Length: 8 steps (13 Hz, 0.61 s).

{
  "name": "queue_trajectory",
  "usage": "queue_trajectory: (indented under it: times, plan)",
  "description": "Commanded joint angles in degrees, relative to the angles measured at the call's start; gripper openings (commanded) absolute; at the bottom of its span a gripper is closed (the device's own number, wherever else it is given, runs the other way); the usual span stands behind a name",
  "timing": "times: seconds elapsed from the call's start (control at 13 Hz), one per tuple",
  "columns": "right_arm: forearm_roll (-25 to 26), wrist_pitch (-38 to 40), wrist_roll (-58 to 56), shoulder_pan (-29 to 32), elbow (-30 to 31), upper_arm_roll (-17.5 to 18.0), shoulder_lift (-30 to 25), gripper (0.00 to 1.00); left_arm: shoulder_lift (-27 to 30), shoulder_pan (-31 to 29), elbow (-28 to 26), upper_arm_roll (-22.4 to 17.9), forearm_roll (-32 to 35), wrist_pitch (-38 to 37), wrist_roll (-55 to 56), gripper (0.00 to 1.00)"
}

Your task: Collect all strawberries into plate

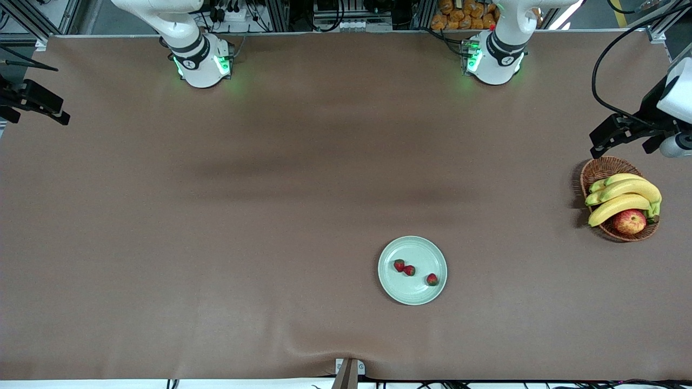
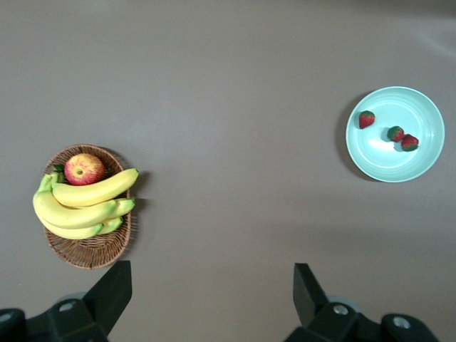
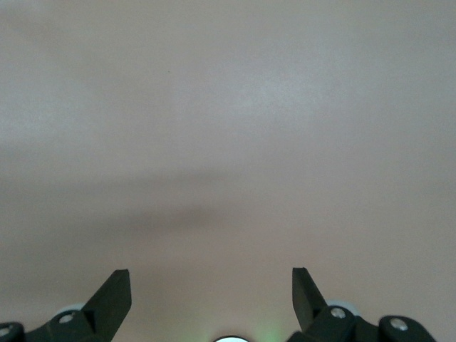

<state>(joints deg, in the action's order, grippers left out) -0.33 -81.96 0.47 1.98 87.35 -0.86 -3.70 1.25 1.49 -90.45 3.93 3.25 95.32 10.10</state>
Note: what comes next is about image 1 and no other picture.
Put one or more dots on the silver metal bracket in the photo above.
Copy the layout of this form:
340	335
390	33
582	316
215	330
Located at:
360	367

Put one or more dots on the aluminium frame beam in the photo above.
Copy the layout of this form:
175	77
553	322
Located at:
658	33
24	15

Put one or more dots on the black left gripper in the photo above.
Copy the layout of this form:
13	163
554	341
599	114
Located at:
650	109

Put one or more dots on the yellow banana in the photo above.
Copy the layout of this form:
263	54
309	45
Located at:
621	177
632	188
616	206

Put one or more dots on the red strawberry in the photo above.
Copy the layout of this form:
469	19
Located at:
432	279
399	265
410	270

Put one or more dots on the red apple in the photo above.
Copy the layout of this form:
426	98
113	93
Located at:
630	221

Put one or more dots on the brown table mat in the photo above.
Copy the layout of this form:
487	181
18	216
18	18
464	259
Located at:
108	335

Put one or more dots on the brown wicker basket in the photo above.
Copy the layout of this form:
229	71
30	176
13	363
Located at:
603	167

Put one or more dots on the white power strip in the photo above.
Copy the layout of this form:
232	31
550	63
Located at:
232	13

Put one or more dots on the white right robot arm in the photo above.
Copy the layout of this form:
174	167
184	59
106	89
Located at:
189	48

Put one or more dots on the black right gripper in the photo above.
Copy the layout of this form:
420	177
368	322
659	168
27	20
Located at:
16	99

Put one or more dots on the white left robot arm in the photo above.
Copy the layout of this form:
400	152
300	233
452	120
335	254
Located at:
500	54

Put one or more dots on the pale green round plate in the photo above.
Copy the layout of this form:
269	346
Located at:
416	294

